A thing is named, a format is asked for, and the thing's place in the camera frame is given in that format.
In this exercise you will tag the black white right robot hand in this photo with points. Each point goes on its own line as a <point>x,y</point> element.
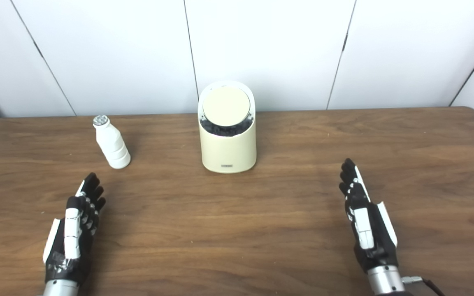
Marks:
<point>366,230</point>

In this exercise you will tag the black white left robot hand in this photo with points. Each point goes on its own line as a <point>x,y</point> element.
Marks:
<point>72,230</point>

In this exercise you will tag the small white plastic bottle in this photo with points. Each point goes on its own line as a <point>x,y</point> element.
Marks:
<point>113,148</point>

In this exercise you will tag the cream round bin lid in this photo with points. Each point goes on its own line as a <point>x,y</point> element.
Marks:
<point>226,106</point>

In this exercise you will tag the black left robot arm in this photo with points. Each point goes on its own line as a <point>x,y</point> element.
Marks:
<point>61,289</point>

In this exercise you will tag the cream desktop trash bin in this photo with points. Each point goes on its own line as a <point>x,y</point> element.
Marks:
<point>228,152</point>

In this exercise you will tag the black bin liner bag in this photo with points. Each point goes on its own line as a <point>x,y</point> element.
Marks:
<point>220,130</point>

